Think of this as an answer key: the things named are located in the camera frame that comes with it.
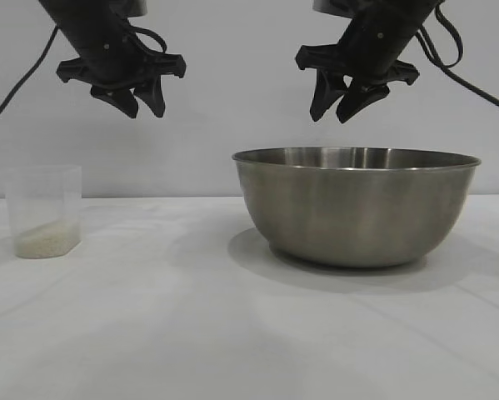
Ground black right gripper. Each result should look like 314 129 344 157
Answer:
296 0 437 125

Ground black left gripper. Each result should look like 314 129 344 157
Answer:
37 0 187 120

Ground stainless steel mixing bowl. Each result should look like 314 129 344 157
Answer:
231 145 483 269

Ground clear plastic measuring cup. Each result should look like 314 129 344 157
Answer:
0 164 84 261

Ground white rice grains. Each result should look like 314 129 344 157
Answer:
15 222 81 259

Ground short black looped cable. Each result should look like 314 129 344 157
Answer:
123 15 168 55

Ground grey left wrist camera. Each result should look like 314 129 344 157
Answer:
128 0 151 18

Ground long black left arm cable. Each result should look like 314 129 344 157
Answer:
0 23 60 133

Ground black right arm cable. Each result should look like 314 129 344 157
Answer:
413 4 499 118

